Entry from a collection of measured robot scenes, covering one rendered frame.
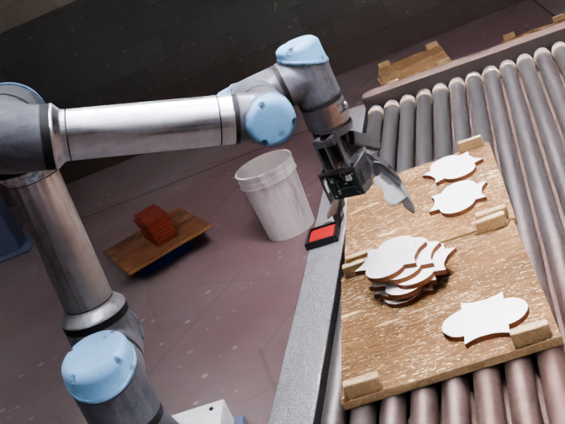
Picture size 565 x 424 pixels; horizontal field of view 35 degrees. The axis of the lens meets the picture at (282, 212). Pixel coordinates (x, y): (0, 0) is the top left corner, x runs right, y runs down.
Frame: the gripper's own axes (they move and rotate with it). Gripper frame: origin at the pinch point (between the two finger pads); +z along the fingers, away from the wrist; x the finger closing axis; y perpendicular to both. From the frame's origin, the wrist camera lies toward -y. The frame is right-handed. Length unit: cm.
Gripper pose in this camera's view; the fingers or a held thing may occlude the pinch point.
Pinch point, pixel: (377, 218)
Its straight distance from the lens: 161.3
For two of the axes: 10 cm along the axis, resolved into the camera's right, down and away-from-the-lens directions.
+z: 4.0, 8.4, 3.7
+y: -3.7, 5.1, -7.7
